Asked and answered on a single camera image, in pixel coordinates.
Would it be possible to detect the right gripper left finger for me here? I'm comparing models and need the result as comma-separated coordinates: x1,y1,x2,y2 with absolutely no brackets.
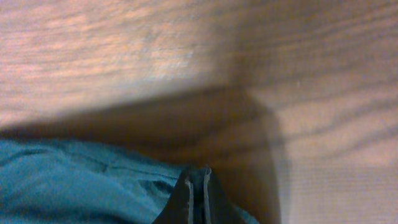
152,169,194,224

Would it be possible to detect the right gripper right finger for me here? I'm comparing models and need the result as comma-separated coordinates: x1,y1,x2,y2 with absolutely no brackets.
203,167,246,224

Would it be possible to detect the black Nike t-shirt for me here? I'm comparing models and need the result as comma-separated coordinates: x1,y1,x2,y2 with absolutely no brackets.
0,139,261,224

